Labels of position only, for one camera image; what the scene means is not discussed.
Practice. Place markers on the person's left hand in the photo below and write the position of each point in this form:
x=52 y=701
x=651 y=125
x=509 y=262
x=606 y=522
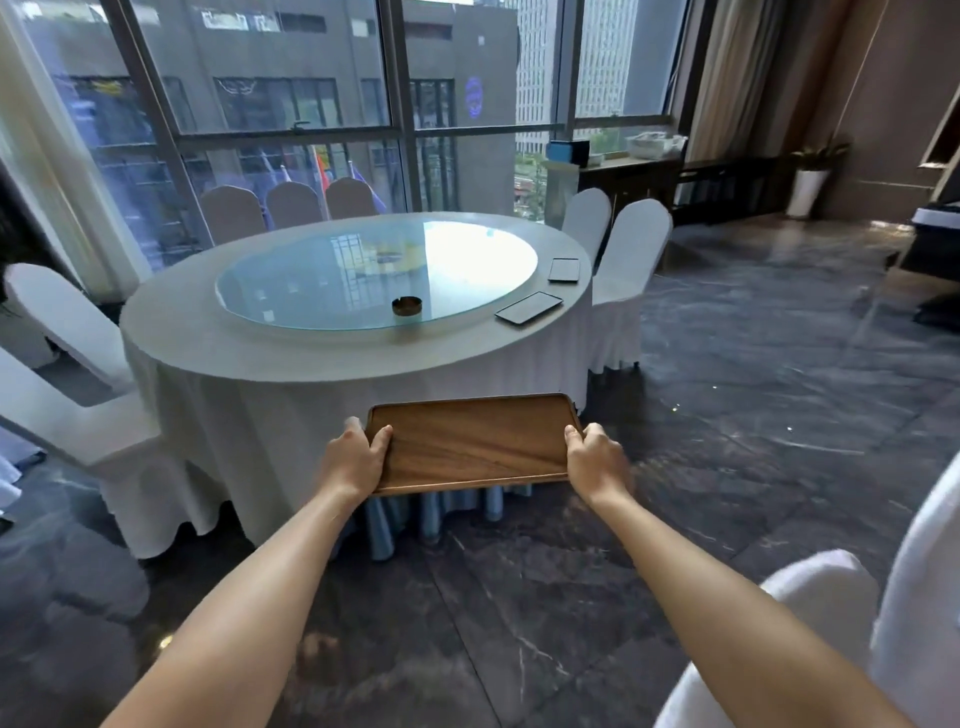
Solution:
x=346 y=463

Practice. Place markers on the person's right hand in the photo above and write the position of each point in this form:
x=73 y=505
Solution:
x=600 y=466

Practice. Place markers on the person's right thumb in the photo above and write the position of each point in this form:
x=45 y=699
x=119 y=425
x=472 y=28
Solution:
x=574 y=442

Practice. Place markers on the person's left thumb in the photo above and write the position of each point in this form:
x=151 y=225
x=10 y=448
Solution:
x=381 y=441

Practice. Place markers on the brown wooden tray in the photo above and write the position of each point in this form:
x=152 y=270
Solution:
x=469 y=442

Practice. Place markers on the person's left forearm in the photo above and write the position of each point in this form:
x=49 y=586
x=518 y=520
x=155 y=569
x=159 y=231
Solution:
x=247 y=600

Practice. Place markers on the person's right forearm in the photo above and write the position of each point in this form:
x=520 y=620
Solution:
x=720 y=615

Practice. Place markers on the light blue table skirt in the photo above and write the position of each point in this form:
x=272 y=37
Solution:
x=435 y=517

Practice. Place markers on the round table with white tablecloth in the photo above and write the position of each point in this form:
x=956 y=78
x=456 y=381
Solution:
x=300 y=375

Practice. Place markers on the dark glass ashtray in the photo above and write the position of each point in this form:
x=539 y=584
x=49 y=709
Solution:
x=406 y=305

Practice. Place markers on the large black smartphone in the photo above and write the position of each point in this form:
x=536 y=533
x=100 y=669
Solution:
x=529 y=308

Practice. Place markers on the round glass turntable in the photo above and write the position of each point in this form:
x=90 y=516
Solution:
x=360 y=277

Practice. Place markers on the white covered chair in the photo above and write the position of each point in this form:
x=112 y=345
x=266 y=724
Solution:
x=862 y=622
x=586 y=221
x=351 y=198
x=232 y=214
x=67 y=322
x=295 y=204
x=112 y=465
x=626 y=277

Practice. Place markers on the small black smartphone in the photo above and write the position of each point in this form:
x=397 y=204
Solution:
x=564 y=269

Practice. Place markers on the dark wooden sideboard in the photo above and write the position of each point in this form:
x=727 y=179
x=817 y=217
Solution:
x=675 y=187

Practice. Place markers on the blue box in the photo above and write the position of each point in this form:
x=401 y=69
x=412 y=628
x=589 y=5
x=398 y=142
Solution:
x=568 y=152

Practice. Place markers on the white plastic basket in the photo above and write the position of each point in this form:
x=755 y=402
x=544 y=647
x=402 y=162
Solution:
x=655 y=145

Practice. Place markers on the potted green plant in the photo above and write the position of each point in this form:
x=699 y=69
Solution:
x=814 y=176

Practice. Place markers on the beige curtain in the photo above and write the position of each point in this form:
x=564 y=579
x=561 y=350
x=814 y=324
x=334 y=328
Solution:
x=731 y=75

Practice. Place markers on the white sheer curtain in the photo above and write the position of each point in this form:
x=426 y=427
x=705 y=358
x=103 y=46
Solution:
x=52 y=150

